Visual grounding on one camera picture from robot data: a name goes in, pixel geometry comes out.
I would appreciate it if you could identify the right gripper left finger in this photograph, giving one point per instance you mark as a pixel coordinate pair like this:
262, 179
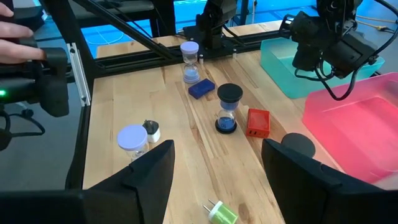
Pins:
140, 193

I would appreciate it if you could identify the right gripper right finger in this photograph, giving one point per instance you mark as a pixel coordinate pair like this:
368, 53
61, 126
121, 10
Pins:
304, 193

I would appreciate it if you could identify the red charger box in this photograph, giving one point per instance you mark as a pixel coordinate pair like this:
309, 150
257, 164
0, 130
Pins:
258, 121

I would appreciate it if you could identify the black hourglass blue sand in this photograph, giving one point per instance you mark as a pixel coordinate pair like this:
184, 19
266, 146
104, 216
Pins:
229, 93

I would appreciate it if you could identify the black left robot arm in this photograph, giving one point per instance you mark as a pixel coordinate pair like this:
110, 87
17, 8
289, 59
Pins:
214, 18

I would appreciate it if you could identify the green translucent plastic bin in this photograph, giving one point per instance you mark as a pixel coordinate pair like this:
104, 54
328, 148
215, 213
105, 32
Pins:
280, 74

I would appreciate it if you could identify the black hourglass red sand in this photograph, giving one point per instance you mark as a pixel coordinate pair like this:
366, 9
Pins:
298, 143

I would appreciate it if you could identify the white plug adapter black face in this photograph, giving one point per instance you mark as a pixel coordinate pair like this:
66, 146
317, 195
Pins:
154, 135

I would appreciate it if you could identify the pink translucent plastic bin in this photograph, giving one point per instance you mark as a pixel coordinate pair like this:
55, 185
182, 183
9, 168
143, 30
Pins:
357, 130

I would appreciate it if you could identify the white and green plug adapter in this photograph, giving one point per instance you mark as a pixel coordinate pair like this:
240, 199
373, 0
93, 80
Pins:
224, 214

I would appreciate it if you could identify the dark blue rectangular block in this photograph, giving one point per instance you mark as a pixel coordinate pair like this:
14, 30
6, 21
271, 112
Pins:
201, 89

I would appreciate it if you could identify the person's hand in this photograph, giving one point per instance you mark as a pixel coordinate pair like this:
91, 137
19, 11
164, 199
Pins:
18, 51

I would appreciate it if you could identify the silver aluminium bracket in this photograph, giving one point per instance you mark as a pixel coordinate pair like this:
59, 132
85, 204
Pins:
79, 74

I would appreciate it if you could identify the black aluminium table frame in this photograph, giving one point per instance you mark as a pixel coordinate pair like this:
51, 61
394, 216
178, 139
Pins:
71, 37

